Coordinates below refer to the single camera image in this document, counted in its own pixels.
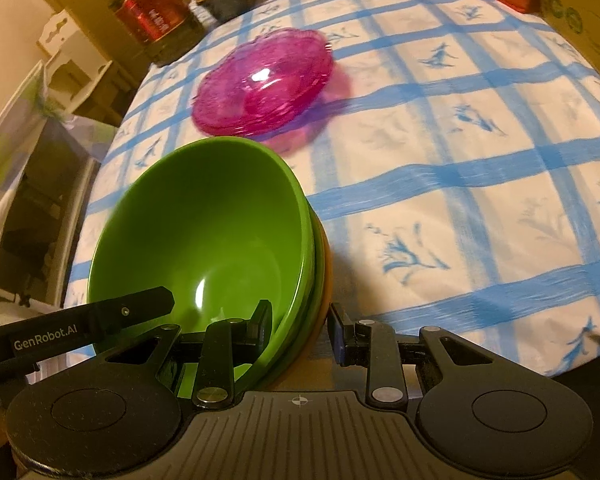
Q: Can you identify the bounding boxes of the cardboard box with green print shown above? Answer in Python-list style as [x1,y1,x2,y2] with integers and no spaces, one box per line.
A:
[529,0,600,98]

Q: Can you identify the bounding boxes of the pink patterned plastic plate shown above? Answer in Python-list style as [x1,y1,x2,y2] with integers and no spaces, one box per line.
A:
[195,55,354,155]

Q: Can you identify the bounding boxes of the pink glass bowl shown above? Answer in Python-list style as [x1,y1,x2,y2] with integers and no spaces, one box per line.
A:
[192,27,334,133]

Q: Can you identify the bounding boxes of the small dark food cup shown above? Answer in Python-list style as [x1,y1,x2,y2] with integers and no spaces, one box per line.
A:
[199,0,253,24]

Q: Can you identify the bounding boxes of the green plastic bowl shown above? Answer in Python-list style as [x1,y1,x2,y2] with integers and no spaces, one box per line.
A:
[86,136,315,377]
[250,207,327,387]

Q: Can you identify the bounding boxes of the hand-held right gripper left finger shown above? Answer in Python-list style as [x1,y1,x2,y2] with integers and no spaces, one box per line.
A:
[103,299,275,410]

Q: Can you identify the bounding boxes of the orange plastic bowl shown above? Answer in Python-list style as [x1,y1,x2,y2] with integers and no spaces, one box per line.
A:
[267,227,334,392]

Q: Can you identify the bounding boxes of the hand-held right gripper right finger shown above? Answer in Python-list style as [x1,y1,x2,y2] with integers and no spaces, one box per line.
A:
[327,301,502,409]

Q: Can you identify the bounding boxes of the blue checkered tablecloth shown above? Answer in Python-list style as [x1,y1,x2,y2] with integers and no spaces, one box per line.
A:
[62,0,600,379]

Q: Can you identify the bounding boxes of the clear plastic bag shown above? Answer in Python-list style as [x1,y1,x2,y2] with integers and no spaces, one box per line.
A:
[0,59,119,313]

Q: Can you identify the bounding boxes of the dark oil bottle red label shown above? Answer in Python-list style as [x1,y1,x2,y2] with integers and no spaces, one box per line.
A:
[104,0,204,64]

